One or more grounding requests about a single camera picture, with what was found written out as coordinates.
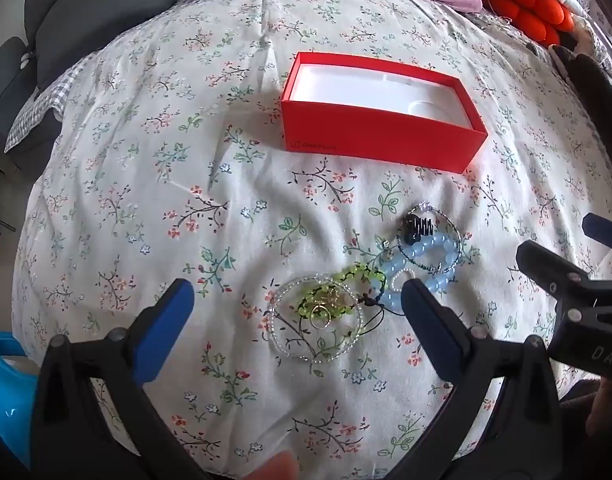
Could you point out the person's left hand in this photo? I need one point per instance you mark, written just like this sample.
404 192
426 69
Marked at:
276 467

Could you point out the gold earring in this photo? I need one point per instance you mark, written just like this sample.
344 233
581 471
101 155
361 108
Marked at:
332 301
318 317

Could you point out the red cardboard box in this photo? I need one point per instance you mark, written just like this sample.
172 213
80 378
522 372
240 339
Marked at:
376 130

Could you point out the orange knotted cushion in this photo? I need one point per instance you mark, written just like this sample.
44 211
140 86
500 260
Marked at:
526 0

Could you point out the black hair claw clip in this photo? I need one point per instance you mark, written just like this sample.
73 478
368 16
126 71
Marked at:
416 227

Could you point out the grey checked sheet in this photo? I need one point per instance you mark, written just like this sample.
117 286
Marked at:
36 110

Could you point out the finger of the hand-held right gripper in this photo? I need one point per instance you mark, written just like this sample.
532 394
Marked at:
546 270
606 235

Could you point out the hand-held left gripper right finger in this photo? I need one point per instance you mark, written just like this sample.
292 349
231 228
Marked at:
428 317

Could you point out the person's right hand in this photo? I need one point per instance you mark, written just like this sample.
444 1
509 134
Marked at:
608 410

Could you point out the dark grey cushion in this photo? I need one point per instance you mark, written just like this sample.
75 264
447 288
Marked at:
86 20

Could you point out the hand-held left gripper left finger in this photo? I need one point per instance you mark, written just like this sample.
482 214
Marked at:
175 310

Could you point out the floral print blanket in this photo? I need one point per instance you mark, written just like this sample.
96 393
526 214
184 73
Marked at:
136 185

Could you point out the brown fleece blanket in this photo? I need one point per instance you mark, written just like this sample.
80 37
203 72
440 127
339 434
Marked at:
596 90

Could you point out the blue plastic container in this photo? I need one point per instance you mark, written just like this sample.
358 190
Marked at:
6 400

